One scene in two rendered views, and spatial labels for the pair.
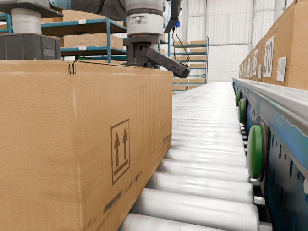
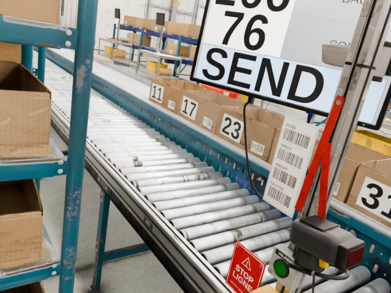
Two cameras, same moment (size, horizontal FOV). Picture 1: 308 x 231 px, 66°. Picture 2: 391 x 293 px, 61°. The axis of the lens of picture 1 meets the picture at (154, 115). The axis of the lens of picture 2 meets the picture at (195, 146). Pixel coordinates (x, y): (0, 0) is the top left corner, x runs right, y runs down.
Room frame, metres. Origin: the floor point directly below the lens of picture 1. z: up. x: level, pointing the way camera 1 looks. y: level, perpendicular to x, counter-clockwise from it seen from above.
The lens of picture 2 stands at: (1.42, 0.66, 1.36)
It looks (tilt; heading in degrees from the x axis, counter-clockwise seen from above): 18 degrees down; 304
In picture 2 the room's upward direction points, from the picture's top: 11 degrees clockwise
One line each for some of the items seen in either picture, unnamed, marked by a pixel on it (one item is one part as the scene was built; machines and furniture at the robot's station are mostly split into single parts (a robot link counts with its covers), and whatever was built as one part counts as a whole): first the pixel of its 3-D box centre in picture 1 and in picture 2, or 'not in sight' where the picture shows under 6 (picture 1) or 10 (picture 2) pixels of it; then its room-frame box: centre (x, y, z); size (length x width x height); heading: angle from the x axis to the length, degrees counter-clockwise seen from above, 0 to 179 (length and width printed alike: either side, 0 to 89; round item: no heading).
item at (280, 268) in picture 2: not in sight; (281, 268); (1.57, 0.05, 0.95); 0.03 x 0.02 x 0.03; 162
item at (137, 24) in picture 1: (144, 28); not in sight; (0.60, 0.02, 1.02); 0.10 x 0.09 x 0.05; 162
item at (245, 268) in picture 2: not in sight; (253, 282); (1.63, 0.01, 0.85); 0.16 x 0.01 x 0.13; 162
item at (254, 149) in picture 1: (252, 151); not in sight; (0.30, -0.13, 0.81); 0.07 x 0.01 x 0.07; 162
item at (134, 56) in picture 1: (142, 63); not in sight; (0.61, 0.03, 0.94); 0.09 x 0.08 x 0.12; 72
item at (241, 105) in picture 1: (240, 111); not in sight; (0.68, -0.25, 0.81); 0.07 x 0.01 x 0.07; 162
